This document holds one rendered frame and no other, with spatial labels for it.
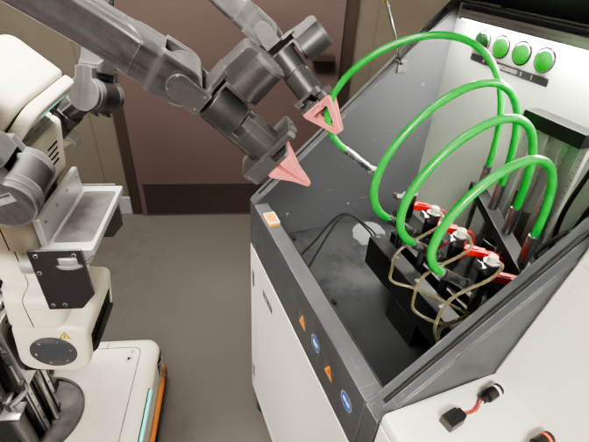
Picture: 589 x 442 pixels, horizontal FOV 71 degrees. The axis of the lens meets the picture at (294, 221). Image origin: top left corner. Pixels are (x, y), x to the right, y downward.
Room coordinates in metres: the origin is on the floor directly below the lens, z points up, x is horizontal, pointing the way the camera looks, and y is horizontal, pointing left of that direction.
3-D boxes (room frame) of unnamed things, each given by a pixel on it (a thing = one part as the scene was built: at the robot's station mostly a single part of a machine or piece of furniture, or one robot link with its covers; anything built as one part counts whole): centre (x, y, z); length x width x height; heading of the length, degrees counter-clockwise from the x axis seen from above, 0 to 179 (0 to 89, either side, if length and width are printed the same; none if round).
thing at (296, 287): (0.68, -0.03, 0.87); 0.62 x 0.04 x 0.16; 24
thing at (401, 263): (0.67, -0.30, 0.91); 0.34 x 0.10 x 0.15; 24
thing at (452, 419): (0.37, -0.29, 0.99); 0.12 x 0.02 x 0.02; 122
